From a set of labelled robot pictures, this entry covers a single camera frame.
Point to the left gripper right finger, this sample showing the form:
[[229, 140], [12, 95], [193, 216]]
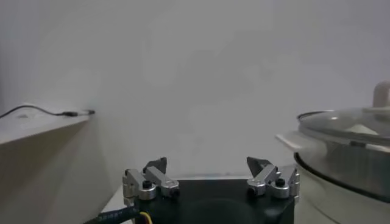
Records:
[[265, 178]]

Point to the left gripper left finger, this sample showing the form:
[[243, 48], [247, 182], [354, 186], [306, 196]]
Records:
[[155, 176]]

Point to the glass pot lid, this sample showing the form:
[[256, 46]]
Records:
[[344, 121]]

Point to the steel steamer basket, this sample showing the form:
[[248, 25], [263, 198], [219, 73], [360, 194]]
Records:
[[350, 164]]

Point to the white side desk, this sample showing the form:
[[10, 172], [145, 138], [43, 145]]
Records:
[[30, 128]]

